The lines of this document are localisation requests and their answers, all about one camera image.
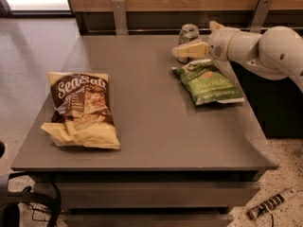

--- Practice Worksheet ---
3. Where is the brown sea salt chip bag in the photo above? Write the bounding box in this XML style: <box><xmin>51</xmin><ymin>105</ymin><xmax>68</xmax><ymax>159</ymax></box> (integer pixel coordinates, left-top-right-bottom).
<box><xmin>41</xmin><ymin>72</ymin><xmax>120</xmax><ymax>149</ymax></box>

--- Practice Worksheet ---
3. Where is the black chair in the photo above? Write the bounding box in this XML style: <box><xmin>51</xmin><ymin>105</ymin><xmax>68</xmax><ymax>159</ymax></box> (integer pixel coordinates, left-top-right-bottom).
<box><xmin>0</xmin><ymin>140</ymin><xmax>62</xmax><ymax>227</ymax></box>

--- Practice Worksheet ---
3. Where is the black floor cable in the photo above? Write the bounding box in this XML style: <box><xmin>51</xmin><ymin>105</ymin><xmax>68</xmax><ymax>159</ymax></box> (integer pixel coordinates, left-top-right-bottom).
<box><xmin>25</xmin><ymin>201</ymin><xmax>53</xmax><ymax>224</ymax></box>

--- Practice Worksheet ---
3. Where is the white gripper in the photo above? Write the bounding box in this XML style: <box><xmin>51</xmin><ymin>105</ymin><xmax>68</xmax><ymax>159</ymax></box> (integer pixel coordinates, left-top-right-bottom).
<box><xmin>172</xmin><ymin>21</ymin><xmax>240</xmax><ymax>61</ymax></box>

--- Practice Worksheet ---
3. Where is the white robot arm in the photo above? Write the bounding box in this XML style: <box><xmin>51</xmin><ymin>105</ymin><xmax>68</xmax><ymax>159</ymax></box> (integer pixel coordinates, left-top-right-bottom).
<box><xmin>172</xmin><ymin>21</ymin><xmax>303</xmax><ymax>92</ymax></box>

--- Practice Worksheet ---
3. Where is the metal wall bracket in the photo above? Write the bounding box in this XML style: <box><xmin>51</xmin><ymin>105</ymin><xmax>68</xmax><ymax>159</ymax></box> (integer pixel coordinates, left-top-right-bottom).
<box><xmin>112</xmin><ymin>0</ymin><xmax>129</xmax><ymax>35</ymax></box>
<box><xmin>249</xmin><ymin>0</ymin><xmax>273</xmax><ymax>33</ymax></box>

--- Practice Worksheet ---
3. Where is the green jalapeno chip bag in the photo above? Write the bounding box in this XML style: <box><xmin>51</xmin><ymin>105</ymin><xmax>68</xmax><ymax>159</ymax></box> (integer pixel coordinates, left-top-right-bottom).
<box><xmin>172</xmin><ymin>59</ymin><xmax>244</xmax><ymax>106</ymax></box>

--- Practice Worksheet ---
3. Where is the grey table drawer unit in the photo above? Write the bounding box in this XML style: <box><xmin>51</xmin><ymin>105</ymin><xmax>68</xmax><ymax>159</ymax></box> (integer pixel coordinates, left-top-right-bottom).
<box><xmin>35</xmin><ymin>172</ymin><xmax>259</xmax><ymax>227</ymax></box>

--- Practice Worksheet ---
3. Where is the right metal wall bracket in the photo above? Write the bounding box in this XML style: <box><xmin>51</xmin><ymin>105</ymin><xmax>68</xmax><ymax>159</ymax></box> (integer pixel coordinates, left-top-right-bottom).
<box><xmin>249</xmin><ymin>0</ymin><xmax>273</xmax><ymax>33</ymax></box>

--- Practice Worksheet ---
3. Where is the white power strip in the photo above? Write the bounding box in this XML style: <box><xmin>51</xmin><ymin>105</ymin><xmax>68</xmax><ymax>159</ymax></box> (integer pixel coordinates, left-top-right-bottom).
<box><xmin>247</xmin><ymin>188</ymin><xmax>298</xmax><ymax>220</ymax></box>

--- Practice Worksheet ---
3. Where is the left metal wall bracket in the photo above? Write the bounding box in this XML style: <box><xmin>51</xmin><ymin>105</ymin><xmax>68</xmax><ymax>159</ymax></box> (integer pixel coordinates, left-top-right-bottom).
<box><xmin>112</xmin><ymin>0</ymin><xmax>129</xmax><ymax>35</ymax></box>

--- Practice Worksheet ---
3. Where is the green 7up soda can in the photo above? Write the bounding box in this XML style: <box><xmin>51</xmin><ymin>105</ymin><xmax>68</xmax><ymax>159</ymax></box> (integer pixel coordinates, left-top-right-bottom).
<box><xmin>176</xmin><ymin>23</ymin><xmax>201</xmax><ymax>64</ymax></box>

